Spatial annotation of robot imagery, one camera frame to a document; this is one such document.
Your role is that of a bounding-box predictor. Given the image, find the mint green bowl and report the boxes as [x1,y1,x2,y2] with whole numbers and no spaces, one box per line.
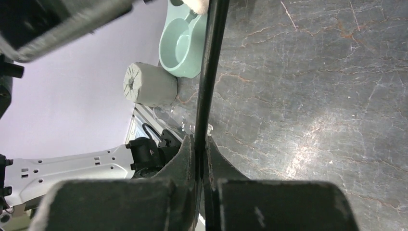
[159,0,207,78]

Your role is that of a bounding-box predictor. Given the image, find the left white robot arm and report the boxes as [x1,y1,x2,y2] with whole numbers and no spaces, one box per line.
[0,0,170,225]

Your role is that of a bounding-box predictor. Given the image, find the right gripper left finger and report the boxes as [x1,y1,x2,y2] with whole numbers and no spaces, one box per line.
[155,135,195,231]

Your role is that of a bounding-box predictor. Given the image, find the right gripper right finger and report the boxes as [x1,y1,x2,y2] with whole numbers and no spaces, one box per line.
[203,136,248,231]

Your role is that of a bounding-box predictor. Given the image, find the grey toilet paper roll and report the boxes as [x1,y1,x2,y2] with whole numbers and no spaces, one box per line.
[123,62,178,107]

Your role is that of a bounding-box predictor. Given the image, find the black tent pole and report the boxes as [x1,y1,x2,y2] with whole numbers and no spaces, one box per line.
[194,0,230,179]

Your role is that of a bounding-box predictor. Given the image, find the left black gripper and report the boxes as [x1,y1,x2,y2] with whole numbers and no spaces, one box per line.
[0,0,137,63]

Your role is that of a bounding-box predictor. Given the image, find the white fluffy pillow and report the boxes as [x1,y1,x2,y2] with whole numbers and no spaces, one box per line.
[184,0,210,15]

